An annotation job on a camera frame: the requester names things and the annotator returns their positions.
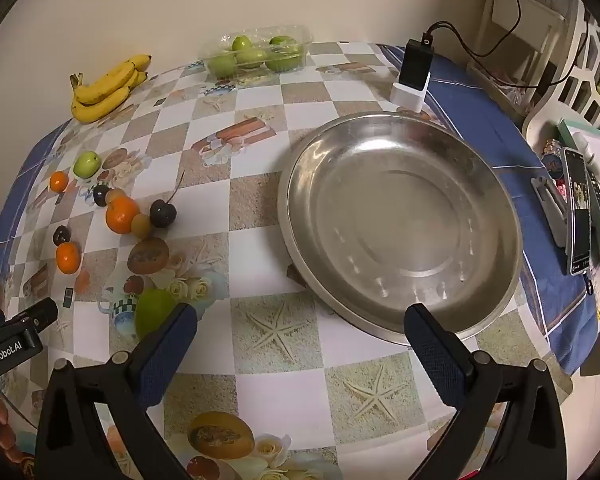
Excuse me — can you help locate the stack of round tins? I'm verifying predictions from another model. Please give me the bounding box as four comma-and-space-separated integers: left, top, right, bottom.
540, 137, 565, 181

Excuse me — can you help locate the white wooden chair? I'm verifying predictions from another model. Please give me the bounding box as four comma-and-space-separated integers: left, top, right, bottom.
480, 0, 565, 81

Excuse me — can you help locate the stainless steel bowl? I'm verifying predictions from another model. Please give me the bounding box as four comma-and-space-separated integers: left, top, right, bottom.
277, 110, 524, 346

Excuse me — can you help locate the grey phone stand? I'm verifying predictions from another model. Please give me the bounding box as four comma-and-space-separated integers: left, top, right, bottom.
530, 176, 570, 248

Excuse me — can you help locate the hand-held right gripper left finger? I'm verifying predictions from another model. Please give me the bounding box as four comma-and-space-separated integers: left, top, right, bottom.
35, 302, 198, 480

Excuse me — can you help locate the large orange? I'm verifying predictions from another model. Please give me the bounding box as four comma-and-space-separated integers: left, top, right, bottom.
105, 196, 141, 234

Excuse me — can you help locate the medium orange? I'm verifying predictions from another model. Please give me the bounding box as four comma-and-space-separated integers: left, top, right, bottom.
55, 242, 82, 275

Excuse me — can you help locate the dark cherry with stem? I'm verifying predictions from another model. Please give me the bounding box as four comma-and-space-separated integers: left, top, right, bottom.
149, 170, 187, 228

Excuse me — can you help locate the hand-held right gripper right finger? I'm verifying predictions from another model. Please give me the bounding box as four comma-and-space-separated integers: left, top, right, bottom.
404, 302, 568, 480

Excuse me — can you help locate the oval green jujube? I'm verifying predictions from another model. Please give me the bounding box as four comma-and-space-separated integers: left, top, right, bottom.
135, 288, 178, 339

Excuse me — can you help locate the black charger block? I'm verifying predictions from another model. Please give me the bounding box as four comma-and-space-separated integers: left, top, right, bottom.
398, 37, 435, 92

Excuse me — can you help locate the checkered printed tablecloth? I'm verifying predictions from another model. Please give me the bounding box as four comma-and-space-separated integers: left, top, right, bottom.
0, 40, 600, 480

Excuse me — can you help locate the white bottle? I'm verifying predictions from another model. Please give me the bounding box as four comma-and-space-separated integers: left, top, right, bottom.
574, 132, 600, 171

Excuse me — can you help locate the round green apple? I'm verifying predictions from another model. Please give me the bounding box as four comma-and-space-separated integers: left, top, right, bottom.
73, 151, 102, 178

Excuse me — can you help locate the smartphone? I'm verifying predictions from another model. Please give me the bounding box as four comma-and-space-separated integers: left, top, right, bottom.
561, 146, 593, 277

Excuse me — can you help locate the clear plastic bag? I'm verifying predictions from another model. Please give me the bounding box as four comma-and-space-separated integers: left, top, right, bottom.
484, 72, 530, 116

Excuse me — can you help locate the banana bunch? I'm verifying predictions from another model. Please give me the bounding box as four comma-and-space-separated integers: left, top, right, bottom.
70, 53, 153, 124

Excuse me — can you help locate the black cable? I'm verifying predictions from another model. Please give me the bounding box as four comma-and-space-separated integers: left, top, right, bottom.
430, 20, 590, 91
425, 0, 520, 58

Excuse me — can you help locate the pile of green jujubes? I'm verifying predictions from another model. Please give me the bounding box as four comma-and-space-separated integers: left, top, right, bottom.
209, 35, 301, 80

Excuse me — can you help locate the white lattice rack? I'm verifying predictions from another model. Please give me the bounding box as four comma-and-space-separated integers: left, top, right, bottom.
522, 0, 600, 161

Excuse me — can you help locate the clear plastic clamshell container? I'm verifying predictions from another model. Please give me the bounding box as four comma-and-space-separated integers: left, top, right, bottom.
202, 24, 315, 81

